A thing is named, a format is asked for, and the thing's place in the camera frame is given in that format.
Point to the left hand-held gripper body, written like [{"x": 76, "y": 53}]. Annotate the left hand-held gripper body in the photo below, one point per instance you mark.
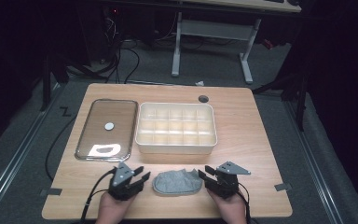
[{"x": 122, "y": 179}]

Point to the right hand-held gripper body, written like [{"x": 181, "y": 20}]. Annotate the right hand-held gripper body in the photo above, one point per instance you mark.
[{"x": 225, "y": 183}]

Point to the grey sock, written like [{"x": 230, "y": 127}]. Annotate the grey sock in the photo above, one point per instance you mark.
[{"x": 177, "y": 183}]

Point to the person's right hand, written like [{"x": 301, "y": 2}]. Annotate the person's right hand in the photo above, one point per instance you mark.
[{"x": 230, "y": 210}]

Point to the person's left hand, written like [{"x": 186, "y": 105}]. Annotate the person's left hand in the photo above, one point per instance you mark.
[{"x": 113, "y": 210}]

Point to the white compartment storage box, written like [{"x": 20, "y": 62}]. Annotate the white compartment storage box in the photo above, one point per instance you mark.
[{"x": 174, "y": 148}]

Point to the grey tape piece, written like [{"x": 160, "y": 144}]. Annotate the grey tape piece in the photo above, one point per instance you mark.
[
  {"x": 52, "y": 191},
  {"x": 282, "y": 187}
]

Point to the clear plastic box lid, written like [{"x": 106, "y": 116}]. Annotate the clear plastic box lid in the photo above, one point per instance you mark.
[{"x": 105, "y": 112}]

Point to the white paper scrap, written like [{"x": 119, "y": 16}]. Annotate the white paper scrap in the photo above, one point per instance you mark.
[{"x": 199, "y": 83}]

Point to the black metal stand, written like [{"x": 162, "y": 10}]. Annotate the black metal stand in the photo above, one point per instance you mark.
[
  {"x": 301, "y": 99},
  {"x": 46, "y": 84}
]

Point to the white-framed background desk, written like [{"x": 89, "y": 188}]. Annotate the white-framed background desk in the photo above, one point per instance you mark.
[{"x": 213, "y": 29}]

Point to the metal floor rail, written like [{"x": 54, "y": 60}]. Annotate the metal floor rail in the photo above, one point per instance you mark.
[
  {"x": 15, "y": 157},
  {"x": 310, "y": 158}
]

